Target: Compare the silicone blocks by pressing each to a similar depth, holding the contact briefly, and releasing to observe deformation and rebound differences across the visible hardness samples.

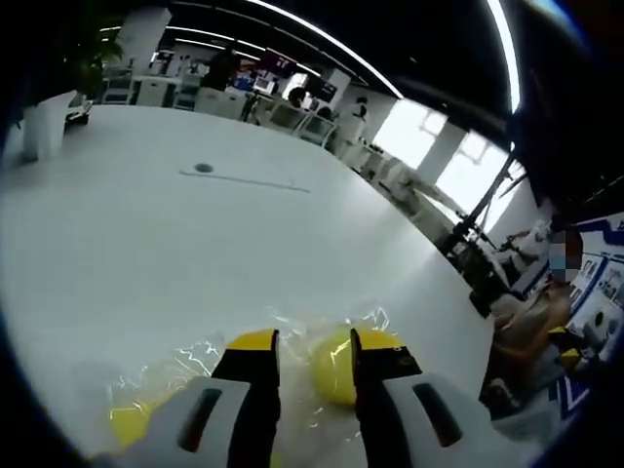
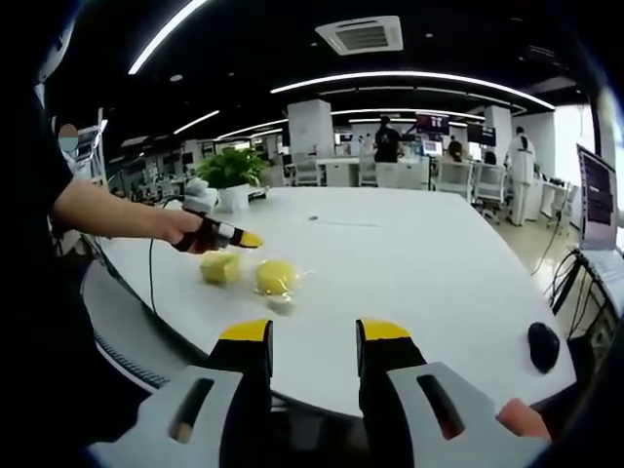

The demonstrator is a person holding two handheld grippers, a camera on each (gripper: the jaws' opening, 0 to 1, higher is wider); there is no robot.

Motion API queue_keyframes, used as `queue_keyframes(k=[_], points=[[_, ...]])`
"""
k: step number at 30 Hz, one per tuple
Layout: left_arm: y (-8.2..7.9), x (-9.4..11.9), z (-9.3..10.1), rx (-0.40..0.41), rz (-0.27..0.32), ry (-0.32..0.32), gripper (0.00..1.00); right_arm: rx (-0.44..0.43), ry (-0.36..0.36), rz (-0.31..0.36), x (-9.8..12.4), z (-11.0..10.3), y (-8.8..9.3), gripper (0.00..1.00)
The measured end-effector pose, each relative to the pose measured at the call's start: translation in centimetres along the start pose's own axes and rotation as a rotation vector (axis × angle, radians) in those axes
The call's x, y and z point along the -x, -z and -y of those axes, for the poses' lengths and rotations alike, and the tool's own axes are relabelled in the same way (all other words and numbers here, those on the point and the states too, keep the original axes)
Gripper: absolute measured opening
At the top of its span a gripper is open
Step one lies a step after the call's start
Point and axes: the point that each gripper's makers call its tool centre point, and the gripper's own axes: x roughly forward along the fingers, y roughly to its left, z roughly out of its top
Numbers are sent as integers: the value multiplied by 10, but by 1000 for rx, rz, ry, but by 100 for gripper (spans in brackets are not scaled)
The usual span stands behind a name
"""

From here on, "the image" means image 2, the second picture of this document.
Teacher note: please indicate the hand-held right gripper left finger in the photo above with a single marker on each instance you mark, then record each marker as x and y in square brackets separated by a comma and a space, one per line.
[244, 390]

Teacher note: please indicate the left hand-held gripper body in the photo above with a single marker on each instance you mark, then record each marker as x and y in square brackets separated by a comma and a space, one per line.
[202, 195]

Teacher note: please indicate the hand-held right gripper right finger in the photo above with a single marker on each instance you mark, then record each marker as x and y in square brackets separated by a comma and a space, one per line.
[385, 390]

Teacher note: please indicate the large yellow packaged sponge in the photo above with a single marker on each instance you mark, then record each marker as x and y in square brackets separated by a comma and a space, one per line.
[219, 267]

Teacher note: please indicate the round yellow silicone block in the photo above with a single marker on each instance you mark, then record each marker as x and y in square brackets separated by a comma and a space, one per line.
[275, 277]

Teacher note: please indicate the person's left hand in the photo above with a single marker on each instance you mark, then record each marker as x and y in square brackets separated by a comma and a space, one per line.
[183, 226]

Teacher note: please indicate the person's right hand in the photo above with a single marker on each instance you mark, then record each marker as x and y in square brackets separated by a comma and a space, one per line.
[524, 420]

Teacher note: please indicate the green plant in white pot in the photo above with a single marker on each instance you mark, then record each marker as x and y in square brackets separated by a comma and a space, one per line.
[234, 197]

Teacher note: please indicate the small black object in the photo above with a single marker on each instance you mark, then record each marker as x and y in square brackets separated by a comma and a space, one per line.
[258, 194]

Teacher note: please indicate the small yellow packaged sponge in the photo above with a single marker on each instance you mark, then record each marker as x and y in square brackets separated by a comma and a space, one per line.
[282, 304]

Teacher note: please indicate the grey mesh office chair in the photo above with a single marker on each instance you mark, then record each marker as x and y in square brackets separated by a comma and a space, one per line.
[146, 336]

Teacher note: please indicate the black computer mouse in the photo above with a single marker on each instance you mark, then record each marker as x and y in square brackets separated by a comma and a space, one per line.
[543, 346]

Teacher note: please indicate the straight bright ceiling light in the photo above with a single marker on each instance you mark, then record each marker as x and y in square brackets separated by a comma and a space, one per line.
[166, 31]

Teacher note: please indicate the person's black shirt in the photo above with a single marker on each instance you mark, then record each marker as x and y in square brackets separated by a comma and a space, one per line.
[29, 292]

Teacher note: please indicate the white office chair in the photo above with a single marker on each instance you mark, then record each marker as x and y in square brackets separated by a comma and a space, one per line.
[490, 187]
[454, 179]

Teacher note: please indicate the hanging screen with red picture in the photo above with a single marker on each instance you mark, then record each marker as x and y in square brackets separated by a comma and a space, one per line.
[431, 123]

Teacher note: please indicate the white ceiling air conditioner vent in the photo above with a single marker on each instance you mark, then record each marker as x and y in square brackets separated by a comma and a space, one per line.
[361, 35]

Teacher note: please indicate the long curved ceiling light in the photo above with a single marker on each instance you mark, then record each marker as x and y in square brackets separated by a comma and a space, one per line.
[414, 75]

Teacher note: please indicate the hanging dark screen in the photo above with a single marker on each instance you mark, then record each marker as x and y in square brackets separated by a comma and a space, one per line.
[481, 135]

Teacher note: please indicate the open laptop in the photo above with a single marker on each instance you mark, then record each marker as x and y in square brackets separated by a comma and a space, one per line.
[598, 200]

